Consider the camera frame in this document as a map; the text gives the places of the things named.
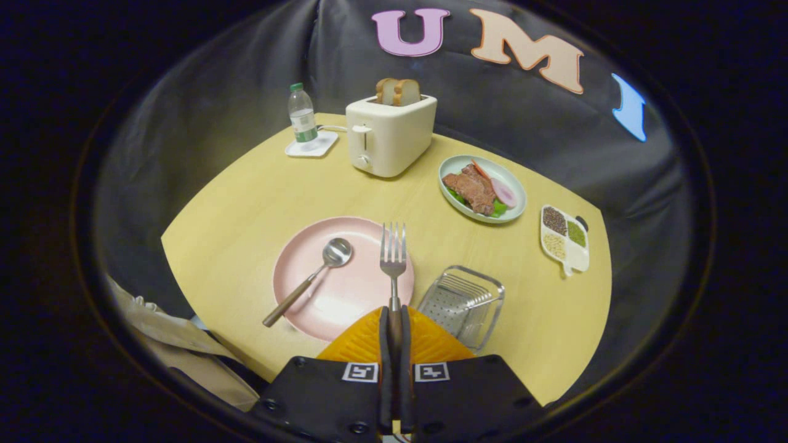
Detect metal fork wooden handle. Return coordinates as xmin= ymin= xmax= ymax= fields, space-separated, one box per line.
xmin=379 ymin=222 xmax=408 ymax=361

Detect pink plate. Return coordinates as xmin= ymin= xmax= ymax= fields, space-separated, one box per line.
xmin=273 ymin=216 xmax=416 ymax=343

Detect white toaster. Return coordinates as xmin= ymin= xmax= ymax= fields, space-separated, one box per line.
xmin=345 ymin=94 xmax=438 ymax=179

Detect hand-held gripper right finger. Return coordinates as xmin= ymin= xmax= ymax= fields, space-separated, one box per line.
xmin=399 ymin=306 xmax=545 ymax=443

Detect pale green food plate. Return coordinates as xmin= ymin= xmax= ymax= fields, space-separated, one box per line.
xmin=438 ymin=154 xmax=528 ymax=224

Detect white square coaster tray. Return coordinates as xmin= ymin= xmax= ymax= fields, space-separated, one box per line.
xmin=284 ymin=130 xmax=339 ymax=158

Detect pink ham slice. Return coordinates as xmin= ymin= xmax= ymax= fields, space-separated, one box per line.
xmin=491 ymin=178 xmax=518 ymax=209

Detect clear water bottle green cap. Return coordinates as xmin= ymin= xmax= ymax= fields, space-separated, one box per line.
xmin=288 ymin=82 xmax=319 ymax=148

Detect clear plastic drainer box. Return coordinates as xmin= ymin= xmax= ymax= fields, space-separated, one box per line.
xmin=417 ymin=265 xmax=505 ymax=353

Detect green lettuce leaf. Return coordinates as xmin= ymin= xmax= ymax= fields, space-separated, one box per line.
xmin=447 ymin=188 xmax=509 ymax=219

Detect white divided grain dish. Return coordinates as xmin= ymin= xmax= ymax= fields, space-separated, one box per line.
xmin=540 ymin=204 xmax=590 ymax=277

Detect metal spoon wooden handle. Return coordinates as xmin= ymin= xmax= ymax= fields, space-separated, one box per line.
xmin=262 ymin=237 xmax=353 ymax=328

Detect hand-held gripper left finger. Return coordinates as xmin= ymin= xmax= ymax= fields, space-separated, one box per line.
xmin=246 ymin=306 xmax=395 ymax=443

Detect person's beige clothing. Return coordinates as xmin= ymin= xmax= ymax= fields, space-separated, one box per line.
xmin=108 ymin=277 xmax=262 ymax=413

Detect brown meat slice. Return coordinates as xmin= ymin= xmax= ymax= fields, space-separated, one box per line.
xmin=442 ymin=164 xmax=497 ymax=216

